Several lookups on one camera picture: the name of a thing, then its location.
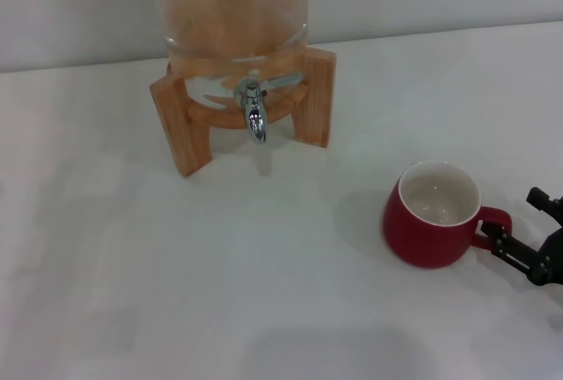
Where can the clear glass dispenser jar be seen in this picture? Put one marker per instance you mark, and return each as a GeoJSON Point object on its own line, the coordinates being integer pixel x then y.
{"type": "Point", "coordinates": [228, 10]}

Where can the chrome faucet with lever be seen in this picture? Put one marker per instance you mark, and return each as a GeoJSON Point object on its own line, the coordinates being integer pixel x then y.
{"type": "Point", "coordinates": [256, 120]}

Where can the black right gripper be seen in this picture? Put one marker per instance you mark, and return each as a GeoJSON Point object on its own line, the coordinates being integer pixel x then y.
{"type": "Point", "coordinates": [552, 261]}

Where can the wooden dispenser stand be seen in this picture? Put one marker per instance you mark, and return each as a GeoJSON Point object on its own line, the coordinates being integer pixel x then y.
{"type": "Point", "coordinates": [184, 133]}

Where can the red cup white inside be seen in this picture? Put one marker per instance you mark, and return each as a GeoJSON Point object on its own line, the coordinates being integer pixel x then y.
{"type": "Point", "coordinates": [418, 243]}

